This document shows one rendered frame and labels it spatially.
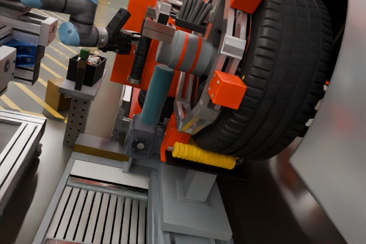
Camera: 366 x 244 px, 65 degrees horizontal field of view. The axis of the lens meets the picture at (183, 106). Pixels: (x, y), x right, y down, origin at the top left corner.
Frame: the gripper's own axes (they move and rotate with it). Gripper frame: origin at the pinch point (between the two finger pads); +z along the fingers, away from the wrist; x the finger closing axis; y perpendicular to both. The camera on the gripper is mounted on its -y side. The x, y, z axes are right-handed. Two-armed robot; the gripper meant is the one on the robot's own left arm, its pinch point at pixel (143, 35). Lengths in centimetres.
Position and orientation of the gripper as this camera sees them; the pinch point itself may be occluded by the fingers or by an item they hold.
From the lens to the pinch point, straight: 123.8
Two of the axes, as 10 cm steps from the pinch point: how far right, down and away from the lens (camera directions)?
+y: -3.1, 8.8, 3.7
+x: 7.4, 4.7, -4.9
